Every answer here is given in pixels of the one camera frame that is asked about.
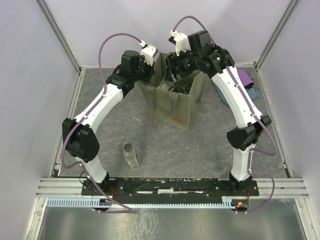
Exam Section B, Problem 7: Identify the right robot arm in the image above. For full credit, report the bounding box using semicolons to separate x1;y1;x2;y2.
165;30;271;196

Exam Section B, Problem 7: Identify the black white striped cloth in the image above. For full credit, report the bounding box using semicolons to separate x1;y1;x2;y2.
245;70;259;89

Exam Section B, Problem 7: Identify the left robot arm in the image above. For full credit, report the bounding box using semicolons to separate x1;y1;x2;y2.
62;44;158;195

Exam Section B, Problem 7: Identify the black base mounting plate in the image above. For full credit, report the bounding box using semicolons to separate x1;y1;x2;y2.
81;176;259;204

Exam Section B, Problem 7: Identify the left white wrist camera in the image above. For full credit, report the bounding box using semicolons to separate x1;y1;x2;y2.
139;40;158;66

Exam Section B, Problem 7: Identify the clear square bottle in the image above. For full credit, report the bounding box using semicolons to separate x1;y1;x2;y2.
158;75;177;91
123;141;139;168
173;81;192;95

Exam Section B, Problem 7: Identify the purple folded cloth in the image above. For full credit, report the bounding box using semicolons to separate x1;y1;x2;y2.
237;69;254;89

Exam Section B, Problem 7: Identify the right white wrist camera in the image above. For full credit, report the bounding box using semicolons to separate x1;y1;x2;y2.
168;30;191;56

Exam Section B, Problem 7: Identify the blue folded cloth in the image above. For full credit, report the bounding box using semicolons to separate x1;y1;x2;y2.
213;82;260;107

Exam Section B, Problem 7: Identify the blue slotted cable duct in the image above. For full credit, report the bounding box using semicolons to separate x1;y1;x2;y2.
47;196;240;209

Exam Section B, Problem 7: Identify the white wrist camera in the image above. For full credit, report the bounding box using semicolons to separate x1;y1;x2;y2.
168;30;191;56
139;40;158;66

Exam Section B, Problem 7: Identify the green canvas bag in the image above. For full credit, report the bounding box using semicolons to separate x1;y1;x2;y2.
138;53;208;131

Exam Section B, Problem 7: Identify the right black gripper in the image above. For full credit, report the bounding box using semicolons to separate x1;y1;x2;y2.
164;45;201;84

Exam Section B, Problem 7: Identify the aluminium front rail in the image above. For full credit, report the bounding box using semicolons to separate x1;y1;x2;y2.
36;178;310;199

